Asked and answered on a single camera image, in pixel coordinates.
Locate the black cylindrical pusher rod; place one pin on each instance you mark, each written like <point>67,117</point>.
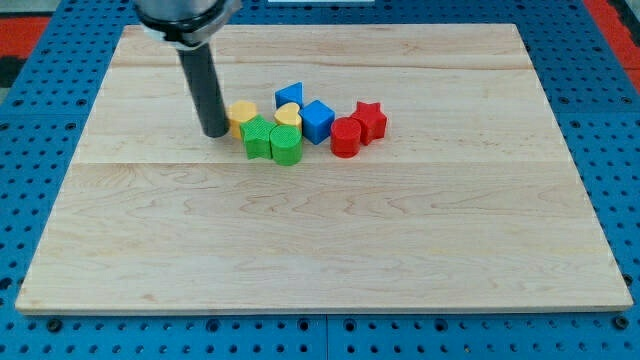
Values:
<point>201,76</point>

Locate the red cylinder block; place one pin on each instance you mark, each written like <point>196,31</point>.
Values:
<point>345,137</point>

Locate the yellow heart block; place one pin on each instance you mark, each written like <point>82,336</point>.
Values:
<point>288,114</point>

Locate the red star block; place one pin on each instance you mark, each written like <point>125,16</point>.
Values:
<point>372,120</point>

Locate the blue cube block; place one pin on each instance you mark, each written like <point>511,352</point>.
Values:
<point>317,119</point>

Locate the blue triangle block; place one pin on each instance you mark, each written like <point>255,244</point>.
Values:
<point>293,93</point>

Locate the green cylinder block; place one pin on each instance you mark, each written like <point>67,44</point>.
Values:
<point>286,145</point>

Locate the light wooden board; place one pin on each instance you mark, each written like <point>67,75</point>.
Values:
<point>471,203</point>

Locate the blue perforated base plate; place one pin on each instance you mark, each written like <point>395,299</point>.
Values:
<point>55,53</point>

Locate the yellow hexagon block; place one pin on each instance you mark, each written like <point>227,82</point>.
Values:
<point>238,113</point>

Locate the green star block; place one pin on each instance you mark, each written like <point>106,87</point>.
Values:
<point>255,135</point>

